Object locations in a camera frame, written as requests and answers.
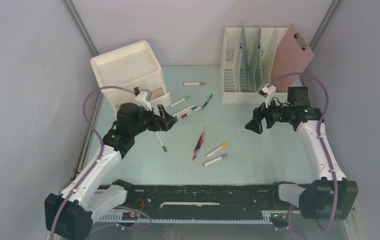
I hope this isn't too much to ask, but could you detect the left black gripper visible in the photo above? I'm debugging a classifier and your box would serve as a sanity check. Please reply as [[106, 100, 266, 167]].
[[130, 104, 177, 137]]

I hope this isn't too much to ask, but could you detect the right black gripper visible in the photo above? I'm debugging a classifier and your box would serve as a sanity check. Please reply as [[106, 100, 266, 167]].
[[245, 93, 293, 134]]

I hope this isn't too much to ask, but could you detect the white marker dark-green cap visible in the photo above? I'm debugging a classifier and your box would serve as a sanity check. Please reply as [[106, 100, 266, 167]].
[[155, 131, 168, 153]]

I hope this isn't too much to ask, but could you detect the red pen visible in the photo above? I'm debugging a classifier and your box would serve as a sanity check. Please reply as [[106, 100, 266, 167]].
[[193, 128, 206, 153], [192, 139, 204, 161]]

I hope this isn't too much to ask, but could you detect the white marker yellow cap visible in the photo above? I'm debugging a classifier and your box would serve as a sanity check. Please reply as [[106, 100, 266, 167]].
[[205, 142, 228, 158]]

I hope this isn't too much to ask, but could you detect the white marker purple cap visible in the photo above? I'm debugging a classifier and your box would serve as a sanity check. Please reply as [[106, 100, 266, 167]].
[[202, 153, 228, 167]]

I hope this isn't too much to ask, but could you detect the black teal pen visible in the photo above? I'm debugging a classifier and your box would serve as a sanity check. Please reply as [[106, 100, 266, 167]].
[[201, 94, 213, 110]]

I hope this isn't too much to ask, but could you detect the cream three-drawer cabinet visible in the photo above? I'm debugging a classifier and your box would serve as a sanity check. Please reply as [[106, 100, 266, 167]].
[[90, 40, 171, 108]]

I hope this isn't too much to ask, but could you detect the blue clipboard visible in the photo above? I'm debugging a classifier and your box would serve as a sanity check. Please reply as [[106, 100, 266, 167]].
[[239, 25, 252, 93]]

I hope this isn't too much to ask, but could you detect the pink clipboard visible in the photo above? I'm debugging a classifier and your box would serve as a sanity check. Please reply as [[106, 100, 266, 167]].
[[271, 24, 314, 82]]

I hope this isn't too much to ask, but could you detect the green clipboard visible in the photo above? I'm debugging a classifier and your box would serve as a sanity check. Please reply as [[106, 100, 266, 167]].
[[257, 27, 278, 89]]

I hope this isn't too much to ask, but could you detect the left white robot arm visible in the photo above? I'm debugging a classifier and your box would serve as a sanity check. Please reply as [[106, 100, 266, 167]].
[[44, 102, 177, 240]]

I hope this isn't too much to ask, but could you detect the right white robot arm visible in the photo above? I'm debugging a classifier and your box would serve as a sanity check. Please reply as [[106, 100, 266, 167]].
[[245, 84, 359, 220]]

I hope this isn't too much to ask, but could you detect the white marker maroon cap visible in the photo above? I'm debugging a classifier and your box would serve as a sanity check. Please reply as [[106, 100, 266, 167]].
[[181, 106, 202, 119]]

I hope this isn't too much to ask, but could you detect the white marker teal cap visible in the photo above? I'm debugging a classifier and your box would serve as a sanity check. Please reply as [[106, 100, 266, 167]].
[[173, 105, 197, 118]]

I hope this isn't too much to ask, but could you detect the white marker green cap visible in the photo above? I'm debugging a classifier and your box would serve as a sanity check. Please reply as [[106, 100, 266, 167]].
[[169, 95, 190, 108]]

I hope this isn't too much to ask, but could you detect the white marker brown cap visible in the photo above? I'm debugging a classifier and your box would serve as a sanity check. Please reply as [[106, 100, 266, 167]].
[[183, 82, 205, 86]]

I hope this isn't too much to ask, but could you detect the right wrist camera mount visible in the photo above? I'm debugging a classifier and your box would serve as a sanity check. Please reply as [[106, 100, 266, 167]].
[[257, 83, 276, 108]]

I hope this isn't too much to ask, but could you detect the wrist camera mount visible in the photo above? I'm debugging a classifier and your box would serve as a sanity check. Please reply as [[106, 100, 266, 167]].
[[134, 89, 152, 111], [257, 83, 276, 108]]

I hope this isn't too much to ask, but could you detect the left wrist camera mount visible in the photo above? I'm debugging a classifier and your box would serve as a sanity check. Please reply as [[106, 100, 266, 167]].
[[134, 89, 152, 111]]

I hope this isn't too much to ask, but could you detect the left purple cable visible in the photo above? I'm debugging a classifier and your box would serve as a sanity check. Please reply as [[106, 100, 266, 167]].
[[48, 86, 137, 240]]

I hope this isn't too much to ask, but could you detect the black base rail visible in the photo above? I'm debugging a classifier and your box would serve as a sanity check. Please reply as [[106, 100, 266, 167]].
[[98, 179, 290, 227]]

